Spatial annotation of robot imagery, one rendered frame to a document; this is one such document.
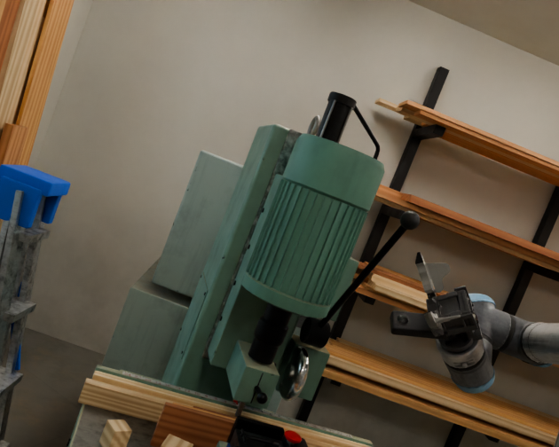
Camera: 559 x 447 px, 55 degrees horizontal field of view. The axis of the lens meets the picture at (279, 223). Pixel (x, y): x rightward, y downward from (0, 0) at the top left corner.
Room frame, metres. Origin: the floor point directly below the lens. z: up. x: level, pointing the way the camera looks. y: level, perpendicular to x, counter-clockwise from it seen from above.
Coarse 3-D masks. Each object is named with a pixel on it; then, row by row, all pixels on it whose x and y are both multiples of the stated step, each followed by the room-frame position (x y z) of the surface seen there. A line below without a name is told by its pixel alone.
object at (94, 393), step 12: (84, 384) 0.95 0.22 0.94; (96, 384) 0.96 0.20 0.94; (108, 384) 0.97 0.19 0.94; (84, 396) 0.95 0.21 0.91; (96, 396) 0.95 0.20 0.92; (108, 396) 0.96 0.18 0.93; (120, 396) 0.96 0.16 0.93; (132, 396) 0.97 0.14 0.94; (144, 396) 0.98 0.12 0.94; (108, 408) 0.96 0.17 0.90; (120, 408) 0.97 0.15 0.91; (132, 408) 0.97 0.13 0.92; (144, 408) 0.97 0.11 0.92; (156, 408) 0.98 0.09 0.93; (156, 420) 0.98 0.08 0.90; (312, 444) 1.06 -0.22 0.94; (324, 444) 1.07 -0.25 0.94
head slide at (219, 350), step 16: (272, 192) 1.13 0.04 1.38; (256, 224) 1.16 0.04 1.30; (256, 240) 1.10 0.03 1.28; (240, 272) 1.14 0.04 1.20; (240, 288) 1.09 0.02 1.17; (240, 304) 1.10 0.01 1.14; (256, 304) 1.10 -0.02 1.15; (224, 320) 1.11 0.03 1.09; (240, 320) 1.10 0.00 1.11; (256, 320) 1.11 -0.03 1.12; (224, 336) 1.09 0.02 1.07; (240, 336) 1.10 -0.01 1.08; (288, 336) 1.13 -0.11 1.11; (224, 352) 1.10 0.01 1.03; (224, 368) 1.10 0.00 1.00
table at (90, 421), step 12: (84, 408) 0.94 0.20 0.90; (96, 408) 0.95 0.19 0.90; (84, 420) 0.90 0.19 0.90; (96, 420) 0.91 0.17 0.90; (132, 420) 0.96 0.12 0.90; (144, 420) 0.97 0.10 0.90; (84, 432) 0.87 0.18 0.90; (96, 432) 0.88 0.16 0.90; (132, 432) 0.92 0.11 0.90; (144, 432) 0.93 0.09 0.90; (72, 444) 0.82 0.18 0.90; (84, 444) 0.83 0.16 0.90; (96, 444) 0.84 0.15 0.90; (132, 444) 0.88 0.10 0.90; (144, 444) 0.90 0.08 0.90
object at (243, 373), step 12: (240, 348) 1.06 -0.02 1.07; (240, 360) 1.02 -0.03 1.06; (252, 360) 1.01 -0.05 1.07; (228, 372) 1.07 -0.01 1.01; (240, 372) 0.98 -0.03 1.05; (252, 372) 0.97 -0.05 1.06; (264, 372) 0.98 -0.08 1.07; (276, 372) 0.99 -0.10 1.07; (240, 384) 0.97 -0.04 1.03; (252, 384) 0.98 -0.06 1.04; (264, 384) 0.98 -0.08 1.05; (276, 384) 0.99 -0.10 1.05; (240, 396) 0.97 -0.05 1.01; (252, 396) 0.98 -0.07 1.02; (264, 408) 0.99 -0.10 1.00
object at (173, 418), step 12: (168, 408) 0.90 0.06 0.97; (180, 408) 0.91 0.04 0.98; (168, 420) 0.90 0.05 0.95; (180, 420) 0.91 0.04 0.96; (192, 420) 0.91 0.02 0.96; (204, 420) 0.92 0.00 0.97; (216, 420) 0.92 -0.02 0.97; (228, 420) 0.93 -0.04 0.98; (156, 432) 0.90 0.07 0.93; (168, 432) 0.91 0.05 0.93; (180, 432) 0.91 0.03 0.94; (192, 432) 0.91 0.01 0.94; (204, 432) 0.92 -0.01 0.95; (216, 432) 0.92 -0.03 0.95; (228, 432) 0.93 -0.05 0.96; (156, 444) 0.90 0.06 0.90; (204, 444) 0.92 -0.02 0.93; (216, 444) 0.93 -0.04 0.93
